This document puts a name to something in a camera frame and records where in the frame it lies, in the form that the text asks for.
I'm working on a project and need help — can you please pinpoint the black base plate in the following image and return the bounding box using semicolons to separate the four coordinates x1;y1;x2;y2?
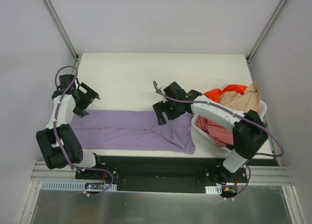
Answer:
74;156;248;194

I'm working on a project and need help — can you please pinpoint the aluminium corner post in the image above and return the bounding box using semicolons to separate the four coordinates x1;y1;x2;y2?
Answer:
42;0;79;61
246;0;289;63

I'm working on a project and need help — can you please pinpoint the pink t shirt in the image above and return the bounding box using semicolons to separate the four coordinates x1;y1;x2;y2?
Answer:
195;116;234;147

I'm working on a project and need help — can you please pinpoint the orange t shirt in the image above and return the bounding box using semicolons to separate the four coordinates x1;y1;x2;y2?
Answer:
203;84;247;103

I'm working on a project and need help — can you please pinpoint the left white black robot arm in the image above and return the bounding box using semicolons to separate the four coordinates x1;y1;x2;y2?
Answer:
36;74;103;180

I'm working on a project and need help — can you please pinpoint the purple t shirt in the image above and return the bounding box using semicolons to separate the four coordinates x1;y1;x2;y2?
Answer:
71;110;195;155

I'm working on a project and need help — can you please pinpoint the right white cable duct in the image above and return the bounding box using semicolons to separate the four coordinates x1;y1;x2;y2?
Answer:
205;185;222;195

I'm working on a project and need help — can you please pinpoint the left white cable duct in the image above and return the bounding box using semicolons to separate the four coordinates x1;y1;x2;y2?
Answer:
41;181;117;192

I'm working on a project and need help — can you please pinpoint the white laundry basket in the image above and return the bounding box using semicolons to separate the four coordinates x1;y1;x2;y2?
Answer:
190;83;268;154

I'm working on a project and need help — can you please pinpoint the beige t shirt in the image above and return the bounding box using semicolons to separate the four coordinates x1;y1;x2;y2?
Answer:
220;82;260;112

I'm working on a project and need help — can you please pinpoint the white cable duct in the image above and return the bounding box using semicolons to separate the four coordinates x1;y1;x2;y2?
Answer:
205;185;222;195
41;181;117;192

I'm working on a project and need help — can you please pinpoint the left aluminium corner post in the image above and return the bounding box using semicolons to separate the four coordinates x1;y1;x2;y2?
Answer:
42;0;79;61

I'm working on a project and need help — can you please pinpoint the aluminium frame rail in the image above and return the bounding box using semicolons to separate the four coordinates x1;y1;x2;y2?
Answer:
30;162;295;186

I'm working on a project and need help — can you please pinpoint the right aluminium corner post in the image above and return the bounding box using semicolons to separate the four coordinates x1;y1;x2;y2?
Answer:
246;0;289;63

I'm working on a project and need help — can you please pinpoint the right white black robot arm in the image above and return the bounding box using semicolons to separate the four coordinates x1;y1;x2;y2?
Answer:
153;81;268;182

